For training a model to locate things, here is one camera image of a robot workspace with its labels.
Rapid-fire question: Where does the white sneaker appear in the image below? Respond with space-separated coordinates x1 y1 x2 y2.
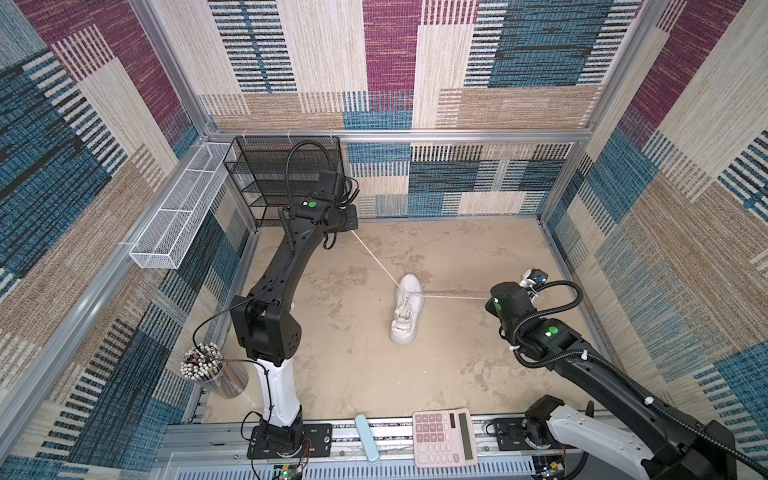
390 273 425 345

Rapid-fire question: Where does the white shoelace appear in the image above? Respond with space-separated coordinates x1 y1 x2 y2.
353 232 483 305

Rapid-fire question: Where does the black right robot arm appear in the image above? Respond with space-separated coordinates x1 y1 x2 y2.
486 281 738 479

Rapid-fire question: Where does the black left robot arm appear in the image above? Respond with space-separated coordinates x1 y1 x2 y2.
230 171 359 454

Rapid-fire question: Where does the pink calculator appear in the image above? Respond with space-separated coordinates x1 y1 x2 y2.
412 408 478 469

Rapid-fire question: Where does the light blue case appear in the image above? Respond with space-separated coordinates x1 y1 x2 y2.
354 414 380 464

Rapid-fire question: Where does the cup of coloured pencils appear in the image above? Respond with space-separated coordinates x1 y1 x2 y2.
180 343 249 399

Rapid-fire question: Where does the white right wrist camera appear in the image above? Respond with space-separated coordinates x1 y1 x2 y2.
519 269 549 291

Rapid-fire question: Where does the black wire mesh shelf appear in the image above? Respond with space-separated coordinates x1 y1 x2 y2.
224 136 345 226

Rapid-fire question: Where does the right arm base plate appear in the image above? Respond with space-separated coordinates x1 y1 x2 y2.
488 417 563 451

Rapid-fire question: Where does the white wire mesh basket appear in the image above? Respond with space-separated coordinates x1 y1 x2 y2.
129 142 229 270

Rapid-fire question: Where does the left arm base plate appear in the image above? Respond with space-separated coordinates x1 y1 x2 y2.
247 423 333 460

